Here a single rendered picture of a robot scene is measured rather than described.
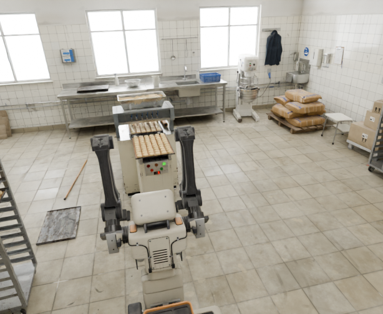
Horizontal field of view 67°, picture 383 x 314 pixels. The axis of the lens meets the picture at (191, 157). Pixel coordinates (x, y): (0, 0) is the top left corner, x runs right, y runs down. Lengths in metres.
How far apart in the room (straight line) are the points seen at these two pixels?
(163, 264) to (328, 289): 1.81
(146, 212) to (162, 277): 0.41
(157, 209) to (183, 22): 5.67
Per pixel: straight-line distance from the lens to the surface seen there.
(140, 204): 1.42
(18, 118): 7.28
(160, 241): 1.45
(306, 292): 2.90
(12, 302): 2.95
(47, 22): 6.77
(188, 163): 1.52
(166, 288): 1.73
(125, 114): 3.49
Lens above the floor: 2.15
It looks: 26 degrees down
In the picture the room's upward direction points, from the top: 2 degrees counter-clockwise
